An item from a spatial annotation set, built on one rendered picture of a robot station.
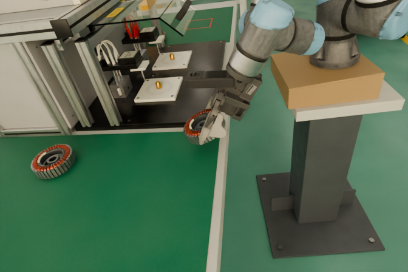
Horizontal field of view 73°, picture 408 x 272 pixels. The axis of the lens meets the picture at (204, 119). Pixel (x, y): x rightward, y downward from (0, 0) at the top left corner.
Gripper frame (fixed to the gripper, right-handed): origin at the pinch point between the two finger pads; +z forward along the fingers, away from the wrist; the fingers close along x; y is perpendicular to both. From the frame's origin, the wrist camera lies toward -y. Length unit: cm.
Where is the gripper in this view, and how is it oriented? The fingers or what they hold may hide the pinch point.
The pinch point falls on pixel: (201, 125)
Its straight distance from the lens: 73.7
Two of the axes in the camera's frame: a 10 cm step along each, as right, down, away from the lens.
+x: 1.3, -6.1, 7.8
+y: 9.2, 3.7, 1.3
